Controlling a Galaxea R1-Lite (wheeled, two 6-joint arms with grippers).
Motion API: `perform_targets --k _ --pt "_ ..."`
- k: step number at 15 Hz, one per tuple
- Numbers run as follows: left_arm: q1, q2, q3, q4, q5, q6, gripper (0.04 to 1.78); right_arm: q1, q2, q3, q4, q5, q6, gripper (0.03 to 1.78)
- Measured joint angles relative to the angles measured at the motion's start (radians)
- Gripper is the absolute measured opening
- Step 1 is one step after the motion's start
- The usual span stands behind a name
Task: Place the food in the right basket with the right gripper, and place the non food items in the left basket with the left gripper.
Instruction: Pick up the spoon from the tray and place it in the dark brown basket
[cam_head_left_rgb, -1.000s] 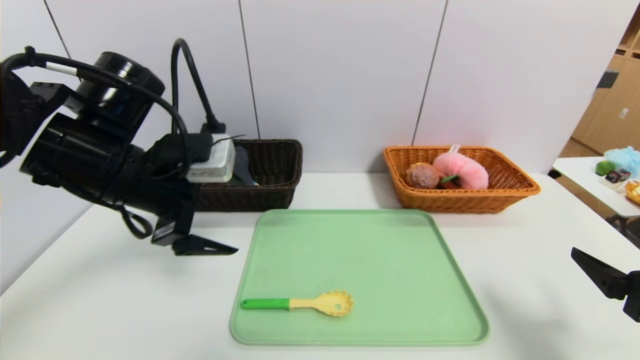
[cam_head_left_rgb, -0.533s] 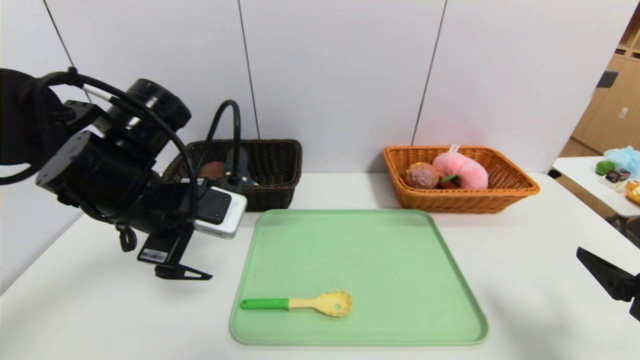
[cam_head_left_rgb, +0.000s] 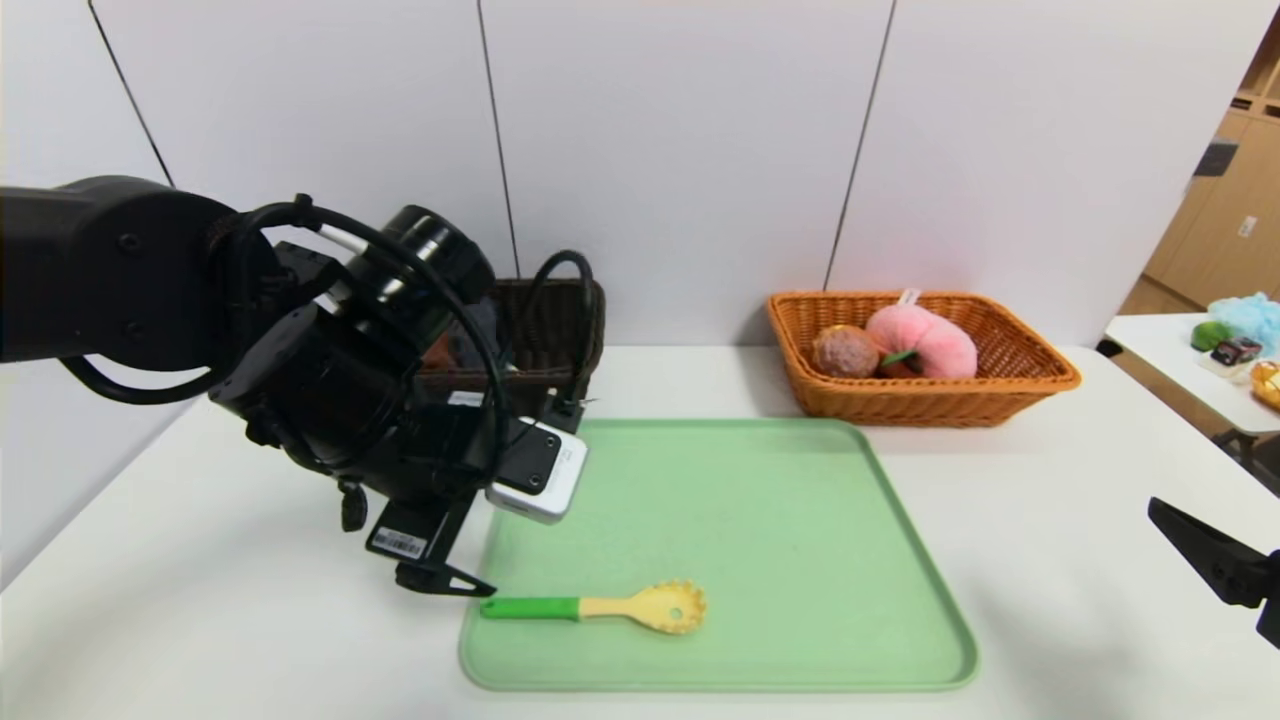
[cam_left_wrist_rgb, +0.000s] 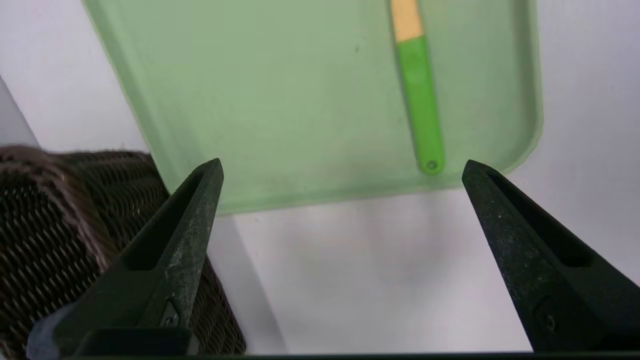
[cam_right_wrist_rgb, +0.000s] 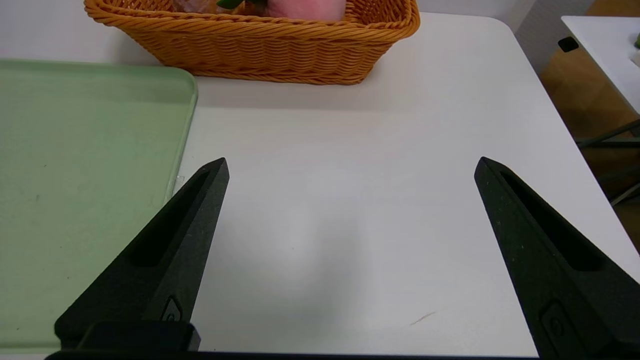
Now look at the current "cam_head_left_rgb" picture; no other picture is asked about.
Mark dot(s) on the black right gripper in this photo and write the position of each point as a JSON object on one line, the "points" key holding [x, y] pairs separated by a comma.
{"points": [[1272, 625]]}

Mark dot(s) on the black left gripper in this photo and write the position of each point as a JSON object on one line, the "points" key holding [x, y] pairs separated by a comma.
{"points": [[402, 541]]}

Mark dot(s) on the pink plush peach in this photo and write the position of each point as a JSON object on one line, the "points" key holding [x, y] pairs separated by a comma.
{"points": [[940, 345]]}

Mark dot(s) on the toy cream puff bread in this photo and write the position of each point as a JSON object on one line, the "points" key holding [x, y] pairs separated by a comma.
{"points": [[845, 352]]}

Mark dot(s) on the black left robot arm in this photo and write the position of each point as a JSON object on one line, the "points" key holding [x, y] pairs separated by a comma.
{"points": [[120, 270]]}

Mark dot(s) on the small yellow wicker basket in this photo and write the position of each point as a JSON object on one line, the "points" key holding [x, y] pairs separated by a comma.
{"points": [[1268, 385]]}

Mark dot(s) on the dark brown wicker basket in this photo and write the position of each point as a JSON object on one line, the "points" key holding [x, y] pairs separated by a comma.
{"points": [[560, 340]]}

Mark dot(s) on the orange wicker basket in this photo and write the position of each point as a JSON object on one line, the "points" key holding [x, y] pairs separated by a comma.
{"points": [[900, 405]]}

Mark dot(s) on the small white tray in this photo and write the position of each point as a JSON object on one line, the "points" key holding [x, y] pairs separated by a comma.
{"points": [[1215, 368]]}

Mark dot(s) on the white side table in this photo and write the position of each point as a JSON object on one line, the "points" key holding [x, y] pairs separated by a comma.
{"points": [[1170, 370]]}

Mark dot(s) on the small black box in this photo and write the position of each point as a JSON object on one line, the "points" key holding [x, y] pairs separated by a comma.
{"points": [[1235, 352]]}

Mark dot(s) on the green round fruit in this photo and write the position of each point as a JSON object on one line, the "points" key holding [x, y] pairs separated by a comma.
{"points": [[1207, 337]]}

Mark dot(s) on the light blue bath pouf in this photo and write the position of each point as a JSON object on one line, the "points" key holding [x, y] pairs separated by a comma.
{"points": [[1250, 318]]}

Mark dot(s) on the light wooden cabinet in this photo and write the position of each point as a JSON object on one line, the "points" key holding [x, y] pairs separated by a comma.
{"points": [[1220, 230]]}

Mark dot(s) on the small white cabinet label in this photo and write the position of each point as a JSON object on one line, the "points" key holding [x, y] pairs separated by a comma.
{"points": [[1246, 228]]}

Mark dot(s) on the light green plastic tray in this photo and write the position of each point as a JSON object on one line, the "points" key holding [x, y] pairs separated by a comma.
{"points": [[800, 560]]}

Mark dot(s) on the small dark grey panel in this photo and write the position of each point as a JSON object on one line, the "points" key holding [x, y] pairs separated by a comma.
{"points": [[1213, 160]]}

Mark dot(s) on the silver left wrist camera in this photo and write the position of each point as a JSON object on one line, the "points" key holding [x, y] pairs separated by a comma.
{"points": [[535, 470]]}

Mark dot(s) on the black table corner bracket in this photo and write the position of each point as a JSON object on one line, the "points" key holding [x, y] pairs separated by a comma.
{"points": [[1107, 350]]}

